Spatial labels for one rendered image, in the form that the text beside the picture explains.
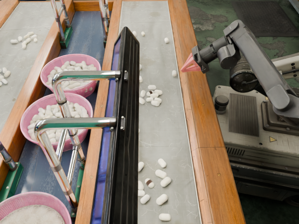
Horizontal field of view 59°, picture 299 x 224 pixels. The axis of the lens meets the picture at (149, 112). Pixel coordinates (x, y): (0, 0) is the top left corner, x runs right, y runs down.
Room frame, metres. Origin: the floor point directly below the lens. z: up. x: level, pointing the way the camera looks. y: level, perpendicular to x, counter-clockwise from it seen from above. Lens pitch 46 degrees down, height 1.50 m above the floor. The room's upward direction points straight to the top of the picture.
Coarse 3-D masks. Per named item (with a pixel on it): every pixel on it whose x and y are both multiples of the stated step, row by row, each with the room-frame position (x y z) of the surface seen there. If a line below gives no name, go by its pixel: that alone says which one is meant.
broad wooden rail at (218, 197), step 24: (168, 0) 1.75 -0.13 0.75; (192, 24) 1.39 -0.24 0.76; (192, 72) 0.95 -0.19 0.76; (192, 96) 0.79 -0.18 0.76; (192, 120) 0.66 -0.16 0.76; (216, 120) 0.66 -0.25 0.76; (192, 144) 0.56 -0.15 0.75; (216, 144) 0.55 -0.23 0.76; (216, 168) 0.45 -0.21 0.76; (216, 192) 0.37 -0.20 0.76; (216, 216) 0.30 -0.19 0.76; (240, 216) 0.30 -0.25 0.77
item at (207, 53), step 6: (198, 48) 0.87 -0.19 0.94; (204, 48) 0.84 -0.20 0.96; (210, 48) 0.82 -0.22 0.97; (198, 54) 0.82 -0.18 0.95; (204, 54) 0.82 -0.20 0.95; (210, 54) 0.81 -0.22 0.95; (216, 54) 0.81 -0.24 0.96; (198, 60) 0.79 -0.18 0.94; (204, 60) 0.81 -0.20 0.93; (210, 60) 0.81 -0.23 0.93; (204, 66) 0.79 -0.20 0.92
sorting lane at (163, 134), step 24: (120, 24) 1.44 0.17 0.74; (144, 24) 1.43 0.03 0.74; (168, 24) 1.43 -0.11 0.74; (144, 48) 1.18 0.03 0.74; (168, 48) 1.18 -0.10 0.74; (144, 72) 0.98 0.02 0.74; (168, 72) 0.98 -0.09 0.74; (144, 96) 0.82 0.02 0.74; (168, 96) 0.82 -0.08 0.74; (144, 120) 0.68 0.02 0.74; (168, 120) 0.68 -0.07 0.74; (144, 144) 0.57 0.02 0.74; (168, 144) 0.57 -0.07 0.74; (144, 168) 0.47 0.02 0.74; (168, 168) 0.47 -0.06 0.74; (192, 168) 0.47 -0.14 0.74; (168, 192) 0.38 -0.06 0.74; (192, 192) 0.38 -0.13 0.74; (144, 216) 0.31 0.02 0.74; (192, 216) 0.31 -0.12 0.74
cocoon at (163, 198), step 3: (162, 195) 0.36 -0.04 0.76; (165, 195) 0.36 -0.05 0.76; (159, 198) 0.35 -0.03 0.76; (162, 198) 0.35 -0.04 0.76; (165, 198) 0.35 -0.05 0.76; (156, 201) 0.35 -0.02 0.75; (159, 201) 0.34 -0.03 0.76; (162, 201) 0.35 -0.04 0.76; (165, 201) 0.35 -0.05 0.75; (159, 204) 0.34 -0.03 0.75
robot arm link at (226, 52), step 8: (232, 24) 0.84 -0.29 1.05; (224, 32) 0.84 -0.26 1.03; (232, 40) 0.81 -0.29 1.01; (224, 48) 0.78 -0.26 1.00; (232, 48) 0.77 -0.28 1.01; (224, 56) 0.75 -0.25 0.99; (232, 56) 0.74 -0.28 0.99; (240, 56) 0.75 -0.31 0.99; (224, 64) 0.74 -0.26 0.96; (232, 64) 0.74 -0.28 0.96
